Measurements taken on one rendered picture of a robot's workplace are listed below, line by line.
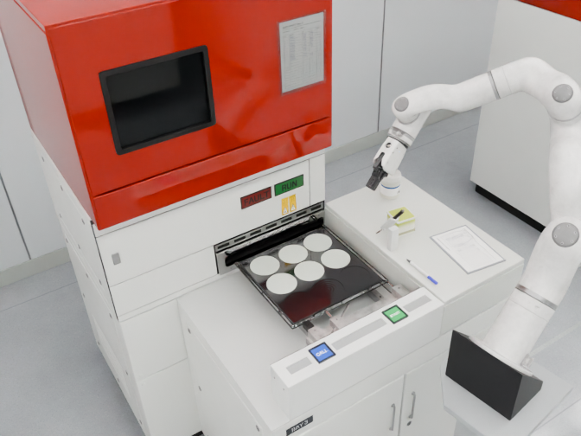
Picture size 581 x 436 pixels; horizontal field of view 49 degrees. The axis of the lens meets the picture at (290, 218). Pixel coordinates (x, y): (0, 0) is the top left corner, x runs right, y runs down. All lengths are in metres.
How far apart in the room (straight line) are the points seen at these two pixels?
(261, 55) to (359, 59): 2.37
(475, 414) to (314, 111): 1.01
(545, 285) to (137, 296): 1.23
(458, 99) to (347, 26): 2.11
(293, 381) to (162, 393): 0.85
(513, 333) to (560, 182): 0.43
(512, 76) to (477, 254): 0.57
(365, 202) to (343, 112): 2.00
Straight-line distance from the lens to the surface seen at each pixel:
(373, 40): 4.24
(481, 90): 2.04
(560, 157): 1.92
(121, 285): 2.10
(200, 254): 2.16
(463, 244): 2.20
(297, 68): 1.96
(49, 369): 3.29
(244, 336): 2.07
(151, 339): 2.30
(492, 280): 2.12
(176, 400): 2.57
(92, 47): 1.67
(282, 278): 2.13
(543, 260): 1.83
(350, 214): 2.29
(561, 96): 1.91
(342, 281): 2.11
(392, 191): 2.35
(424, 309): 1.96
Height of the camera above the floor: 2.32
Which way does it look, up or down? 37 degrees down
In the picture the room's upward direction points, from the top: 2 degrees counter-clockwise
